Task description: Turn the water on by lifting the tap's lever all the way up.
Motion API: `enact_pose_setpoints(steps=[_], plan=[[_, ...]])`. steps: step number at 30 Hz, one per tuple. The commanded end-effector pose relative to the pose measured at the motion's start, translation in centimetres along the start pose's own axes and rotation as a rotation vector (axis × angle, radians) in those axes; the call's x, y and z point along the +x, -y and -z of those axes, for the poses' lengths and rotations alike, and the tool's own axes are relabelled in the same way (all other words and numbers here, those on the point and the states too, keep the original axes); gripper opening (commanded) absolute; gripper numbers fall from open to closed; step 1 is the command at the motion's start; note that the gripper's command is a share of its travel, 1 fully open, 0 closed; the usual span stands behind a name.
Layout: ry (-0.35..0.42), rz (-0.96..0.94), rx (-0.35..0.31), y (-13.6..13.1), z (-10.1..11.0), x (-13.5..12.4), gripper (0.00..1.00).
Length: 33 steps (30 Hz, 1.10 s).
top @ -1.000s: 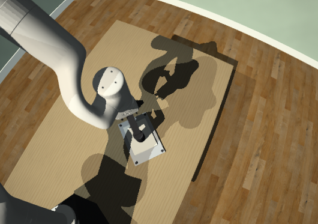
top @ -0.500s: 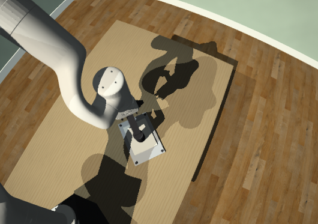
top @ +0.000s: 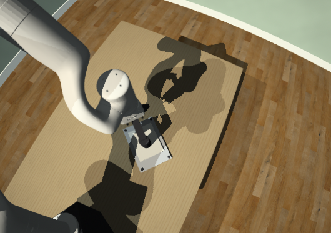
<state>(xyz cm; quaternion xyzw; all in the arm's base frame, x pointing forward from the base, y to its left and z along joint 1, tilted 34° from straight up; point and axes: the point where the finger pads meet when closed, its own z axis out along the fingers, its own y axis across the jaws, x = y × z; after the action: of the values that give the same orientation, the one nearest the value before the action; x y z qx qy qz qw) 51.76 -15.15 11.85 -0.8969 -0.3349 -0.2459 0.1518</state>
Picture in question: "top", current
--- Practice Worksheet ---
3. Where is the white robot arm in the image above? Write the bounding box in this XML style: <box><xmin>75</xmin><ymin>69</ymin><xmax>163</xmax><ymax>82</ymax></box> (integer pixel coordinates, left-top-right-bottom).
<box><xmin>0</xmin><ymin>0</ymin><xmax>138</xmax><ymax>233</ymax></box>

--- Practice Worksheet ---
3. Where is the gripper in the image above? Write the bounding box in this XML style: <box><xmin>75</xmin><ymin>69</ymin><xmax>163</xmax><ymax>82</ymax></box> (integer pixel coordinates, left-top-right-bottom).
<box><xmin>121</xmin><ymin>99</ymin><xmax>150</xmax><ymax>126</ymax></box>

